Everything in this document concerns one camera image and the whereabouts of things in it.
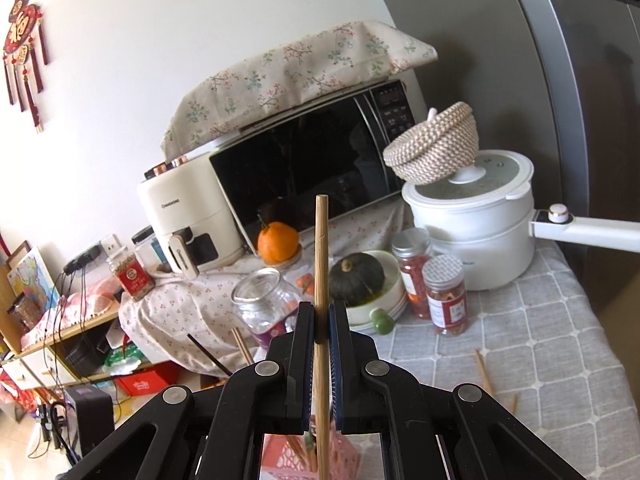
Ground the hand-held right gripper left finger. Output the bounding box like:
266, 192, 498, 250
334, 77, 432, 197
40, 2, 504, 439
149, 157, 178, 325
65, 301, 318, 480

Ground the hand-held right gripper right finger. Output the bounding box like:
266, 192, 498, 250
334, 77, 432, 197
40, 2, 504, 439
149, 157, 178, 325
327, 300, 586, 480

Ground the bamboo chopstick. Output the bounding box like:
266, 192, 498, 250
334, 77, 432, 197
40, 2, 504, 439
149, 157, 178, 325
315, 195, 332, 480
231, 329, 254, 365

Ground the black chopstick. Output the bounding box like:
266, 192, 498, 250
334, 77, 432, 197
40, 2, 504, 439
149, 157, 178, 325
187, 333, 233, 377

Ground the pink perforated plastic basket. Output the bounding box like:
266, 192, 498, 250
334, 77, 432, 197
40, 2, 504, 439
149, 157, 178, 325
261, 432, 362, 480

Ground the pile of wooden chopsticks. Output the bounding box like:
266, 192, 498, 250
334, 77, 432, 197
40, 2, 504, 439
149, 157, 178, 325
474, 349, 519, 413

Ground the glass jar purple label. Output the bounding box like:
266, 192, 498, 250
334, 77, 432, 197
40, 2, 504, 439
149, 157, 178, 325
231, 268, 301, 348

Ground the green kabocha pumpkin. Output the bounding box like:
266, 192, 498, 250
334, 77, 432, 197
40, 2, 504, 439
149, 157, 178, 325
327, 252, 386, 307

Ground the tall spice jar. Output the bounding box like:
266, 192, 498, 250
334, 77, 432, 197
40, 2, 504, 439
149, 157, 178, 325
391, 228, 433, 319

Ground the orange fruit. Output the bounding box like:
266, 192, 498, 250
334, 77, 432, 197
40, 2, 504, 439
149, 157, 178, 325
257, 215, 300, 267

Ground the short spice jar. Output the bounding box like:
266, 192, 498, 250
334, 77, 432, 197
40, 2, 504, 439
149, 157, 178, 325
421, 255, 469, 337

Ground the red cardboard box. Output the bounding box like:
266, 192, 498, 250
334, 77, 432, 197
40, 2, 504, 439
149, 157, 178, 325
116, 367, 173, 397

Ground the white electric cooking pot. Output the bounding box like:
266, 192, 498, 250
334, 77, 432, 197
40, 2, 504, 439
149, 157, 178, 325
402, 149, 640, 292

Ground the green white plastic bag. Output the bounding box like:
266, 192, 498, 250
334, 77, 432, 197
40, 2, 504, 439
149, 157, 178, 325
102, 345, 151, 376

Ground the grey checkered tablecloth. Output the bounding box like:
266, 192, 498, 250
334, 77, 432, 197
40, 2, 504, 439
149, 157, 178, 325
350, 240, 640, 480

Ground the black microwave oven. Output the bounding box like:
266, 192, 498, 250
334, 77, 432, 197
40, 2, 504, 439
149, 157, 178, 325
207, 78, 421, 256

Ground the cream air fryer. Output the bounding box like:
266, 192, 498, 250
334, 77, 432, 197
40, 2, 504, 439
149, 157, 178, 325
137, 152, 246, 281

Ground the container with black lid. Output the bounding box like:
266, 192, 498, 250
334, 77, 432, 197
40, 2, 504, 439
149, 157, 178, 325
132, 226, 168, 271

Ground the red label seasoning jar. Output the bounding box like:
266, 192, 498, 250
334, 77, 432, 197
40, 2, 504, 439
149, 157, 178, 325
107, 254, 154, 302

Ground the pink cloth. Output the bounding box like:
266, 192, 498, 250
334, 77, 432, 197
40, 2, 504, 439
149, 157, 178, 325
65, 280, 121, 322

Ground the black speaker box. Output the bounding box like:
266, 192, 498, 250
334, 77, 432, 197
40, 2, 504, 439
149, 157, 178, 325
65, 385, 117, 457

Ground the black power strip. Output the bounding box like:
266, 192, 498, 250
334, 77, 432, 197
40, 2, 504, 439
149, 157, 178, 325
64, 254, 104, 274

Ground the floral cloth cover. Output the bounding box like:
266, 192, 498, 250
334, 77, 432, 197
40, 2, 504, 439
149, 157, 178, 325
160, 20, 439, 161

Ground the wooden shelf unit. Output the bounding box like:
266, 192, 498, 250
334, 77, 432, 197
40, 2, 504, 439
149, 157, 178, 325
0, 305, 151, 392

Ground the framed picture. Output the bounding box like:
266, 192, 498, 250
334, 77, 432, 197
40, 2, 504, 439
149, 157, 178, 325
5, 245, 62, 332

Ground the grey refrigerator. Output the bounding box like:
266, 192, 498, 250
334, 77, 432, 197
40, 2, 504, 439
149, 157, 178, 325
362, 0, 640, 331

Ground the cream bowl green handle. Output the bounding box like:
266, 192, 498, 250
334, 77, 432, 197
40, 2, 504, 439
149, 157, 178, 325
345, 250, 407, 335

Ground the woven rope basket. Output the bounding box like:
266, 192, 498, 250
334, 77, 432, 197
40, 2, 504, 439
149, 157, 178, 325
383, 102, 480, 184

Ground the red knot wall ornament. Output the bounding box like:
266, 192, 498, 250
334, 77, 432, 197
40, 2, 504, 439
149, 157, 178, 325
2, 0, 51, 133

